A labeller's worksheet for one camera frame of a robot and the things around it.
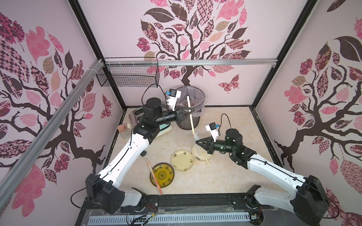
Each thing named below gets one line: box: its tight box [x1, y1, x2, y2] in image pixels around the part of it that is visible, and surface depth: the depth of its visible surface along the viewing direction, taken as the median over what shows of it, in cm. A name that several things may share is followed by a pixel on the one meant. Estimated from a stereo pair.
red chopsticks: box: [146, 159, 163, 195], surface depth 83 cm
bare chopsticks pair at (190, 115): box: [186, 95, 197, 137], surface depth 66 cm
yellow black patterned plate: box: [149, 162, 175, 188], surface depth 85 cm
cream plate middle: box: [170, 149, 195, 173], surface depth 90 cm
